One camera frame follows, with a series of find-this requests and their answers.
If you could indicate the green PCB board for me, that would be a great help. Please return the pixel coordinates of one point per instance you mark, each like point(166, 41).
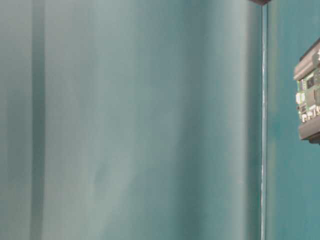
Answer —
point(308, 96)

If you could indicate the black drill press vise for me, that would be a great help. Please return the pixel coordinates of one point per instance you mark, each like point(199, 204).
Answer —
point(310, 61)

